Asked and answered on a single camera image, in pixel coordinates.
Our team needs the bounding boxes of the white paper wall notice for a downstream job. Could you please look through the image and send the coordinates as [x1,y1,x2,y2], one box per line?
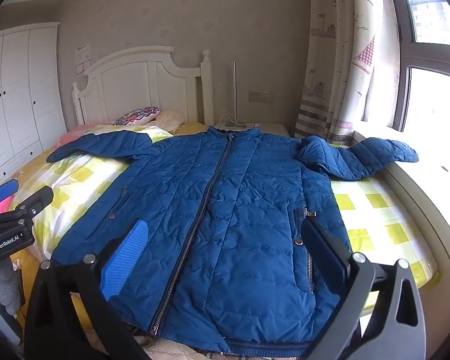
[76,45,92,74]

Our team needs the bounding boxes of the dark framed window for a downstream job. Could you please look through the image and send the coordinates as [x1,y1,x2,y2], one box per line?
[382,0,450,136]

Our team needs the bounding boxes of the yellow white checked blanket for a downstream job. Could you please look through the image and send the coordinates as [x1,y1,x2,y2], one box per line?
[13,123,441,294]

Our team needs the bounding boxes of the beige wall socket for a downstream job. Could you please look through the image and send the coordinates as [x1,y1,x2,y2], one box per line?
[248,90,273,103]

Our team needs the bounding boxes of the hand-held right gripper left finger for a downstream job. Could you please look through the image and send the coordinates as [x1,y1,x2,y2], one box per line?
[24,217,151,360]

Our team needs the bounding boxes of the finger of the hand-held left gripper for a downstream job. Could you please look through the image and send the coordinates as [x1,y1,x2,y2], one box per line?
[0,186,55,226]
[0,179,20,217]

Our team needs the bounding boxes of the printed beige curtain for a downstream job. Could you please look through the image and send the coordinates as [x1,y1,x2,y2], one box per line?
[294,0,403,147]

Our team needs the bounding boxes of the floral patterned pillow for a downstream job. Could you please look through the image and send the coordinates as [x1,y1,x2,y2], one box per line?
[112,106,161,127]

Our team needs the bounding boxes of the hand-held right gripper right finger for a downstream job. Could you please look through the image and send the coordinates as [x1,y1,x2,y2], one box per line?
[302,217,427,360]

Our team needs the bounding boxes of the white window sill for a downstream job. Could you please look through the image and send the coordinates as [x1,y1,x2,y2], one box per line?
[350,127,450,308]

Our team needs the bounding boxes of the pink pillow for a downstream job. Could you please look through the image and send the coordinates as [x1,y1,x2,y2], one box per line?
[56,124,98,147]

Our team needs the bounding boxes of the beige plush toy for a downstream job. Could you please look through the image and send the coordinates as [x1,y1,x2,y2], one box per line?
[154,111,187,135]

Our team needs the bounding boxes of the white nightstand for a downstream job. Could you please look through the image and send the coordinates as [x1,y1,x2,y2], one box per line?
[214,121,290,138]

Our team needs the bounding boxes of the white bed headboard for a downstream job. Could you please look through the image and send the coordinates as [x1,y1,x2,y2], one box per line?
[72,46,214,129]

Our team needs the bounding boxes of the white wardrobe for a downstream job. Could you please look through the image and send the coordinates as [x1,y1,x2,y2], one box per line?
[0,22,68,193]

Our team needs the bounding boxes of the blue quilted jacket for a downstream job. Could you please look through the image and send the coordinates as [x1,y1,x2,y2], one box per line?
[46,125,419,358]

